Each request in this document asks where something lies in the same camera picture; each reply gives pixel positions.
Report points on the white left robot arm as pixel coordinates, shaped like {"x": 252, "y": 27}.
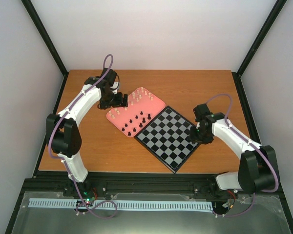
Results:
{"x": 63, "y": 137}

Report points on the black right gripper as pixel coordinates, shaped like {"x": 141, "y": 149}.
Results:
{"x": 194, "y": 139}

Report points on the light blue cable duct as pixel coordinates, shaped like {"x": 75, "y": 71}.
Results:
{"x": 123, "y": 205}

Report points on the pink plastic tray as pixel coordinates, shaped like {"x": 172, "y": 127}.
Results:
{"x": 150, "y": 104}

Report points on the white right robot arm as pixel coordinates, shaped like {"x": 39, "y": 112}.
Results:
{"x": 257, "y": 170}

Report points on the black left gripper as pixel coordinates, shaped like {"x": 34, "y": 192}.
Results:
{"x": 118, "y": 103}

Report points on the black aluminium frame base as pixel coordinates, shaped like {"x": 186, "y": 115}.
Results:
{"x": 103, "y": 185}

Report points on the black and white chessboard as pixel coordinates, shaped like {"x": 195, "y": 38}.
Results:
{"x": 167, "y": 138}

